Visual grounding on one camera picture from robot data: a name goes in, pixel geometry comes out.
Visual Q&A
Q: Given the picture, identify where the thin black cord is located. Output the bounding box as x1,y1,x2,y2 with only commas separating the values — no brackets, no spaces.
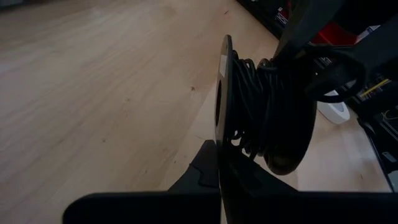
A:
229,49,282,159

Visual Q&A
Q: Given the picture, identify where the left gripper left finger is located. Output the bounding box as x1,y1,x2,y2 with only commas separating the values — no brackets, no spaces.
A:
62,139,222,224

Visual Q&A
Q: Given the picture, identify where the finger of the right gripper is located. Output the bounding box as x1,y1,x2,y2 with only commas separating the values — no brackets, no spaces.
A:
354,15,398,75
273,0,345,63

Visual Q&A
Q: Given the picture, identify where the cream masking tape roll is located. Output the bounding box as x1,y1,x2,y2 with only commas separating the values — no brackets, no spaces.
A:
316,89,351,126

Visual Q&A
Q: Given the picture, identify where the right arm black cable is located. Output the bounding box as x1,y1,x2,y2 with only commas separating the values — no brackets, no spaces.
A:
306,45,368,104

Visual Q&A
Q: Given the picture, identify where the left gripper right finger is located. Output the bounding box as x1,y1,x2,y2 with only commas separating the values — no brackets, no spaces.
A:
218,149,398,224

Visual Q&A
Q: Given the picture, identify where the red plastic object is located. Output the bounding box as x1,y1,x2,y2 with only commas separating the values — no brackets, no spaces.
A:
310,21,359,46

